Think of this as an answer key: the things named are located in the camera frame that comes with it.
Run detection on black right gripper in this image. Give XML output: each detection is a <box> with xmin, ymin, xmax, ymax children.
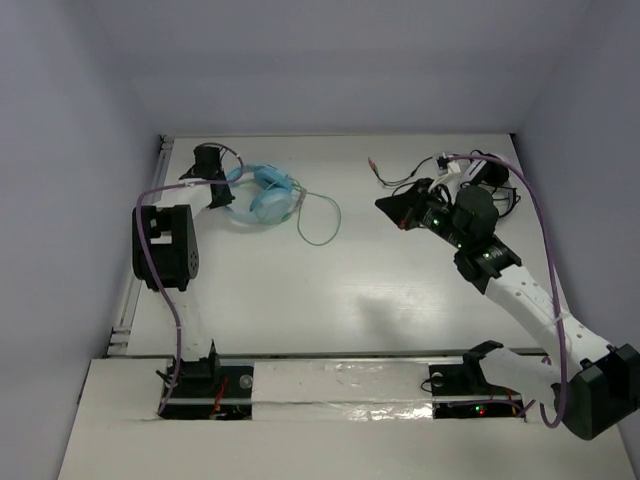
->
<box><xmin>375</xmin><ymin>178</ymin><xmax>469</xmax><ymax>251</ymax></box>

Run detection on light blue headphones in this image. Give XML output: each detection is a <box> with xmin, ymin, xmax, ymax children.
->
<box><xmin>225</xmin><ymin>164</ymin><xmax>297</xmax><ymax>225</ymax></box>

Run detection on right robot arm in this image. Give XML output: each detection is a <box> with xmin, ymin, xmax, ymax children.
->
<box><xmin>374</xmin><ymin>178</ymin><xmax>639</xmax><ymax>440</ymax></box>

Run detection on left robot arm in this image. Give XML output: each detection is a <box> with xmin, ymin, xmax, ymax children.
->
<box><xmin>132</xmin><ymin>142</ymin><xmax>245</xmax><ymax>394</ymax></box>

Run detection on white black headphones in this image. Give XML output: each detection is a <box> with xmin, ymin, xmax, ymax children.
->
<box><xmin>458</xmin><ymin>159</ymin><xmax>521</xmax><ymax>219</ymax></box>

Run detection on white front cover panel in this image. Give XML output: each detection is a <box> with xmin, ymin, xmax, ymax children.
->
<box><xmin>251</xmin><ymin>360</ymin><xmax>433</xmax><ymax>422</ymax></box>

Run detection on black headphone cable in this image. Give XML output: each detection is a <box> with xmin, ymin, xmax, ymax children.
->
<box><xmin>367</xmin><ymin>152</ymin><xmax>469</xmax><ymax>201</ymax></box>

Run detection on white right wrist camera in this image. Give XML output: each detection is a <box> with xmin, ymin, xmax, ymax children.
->
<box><xmin>435</xmin><ymin>152</ymin><xmax>462</xmax><ymax>183</ymax></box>

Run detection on aluminium side rail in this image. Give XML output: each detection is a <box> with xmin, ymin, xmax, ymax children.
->
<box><xmin>104</xmin><ymin>135</ymin><xmax>174</xmax><ymax>358</ymax></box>

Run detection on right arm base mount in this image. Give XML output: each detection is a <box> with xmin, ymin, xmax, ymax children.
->
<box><xmin>420</xmin><ymin>341</ymin><xmax>526</xmax><ymax>419</ymax></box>

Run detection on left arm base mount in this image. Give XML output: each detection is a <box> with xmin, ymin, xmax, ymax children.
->
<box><xmin>156</xmin><ymin>344</ymin><xmax>254</xmax><ymax>421</ymax></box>

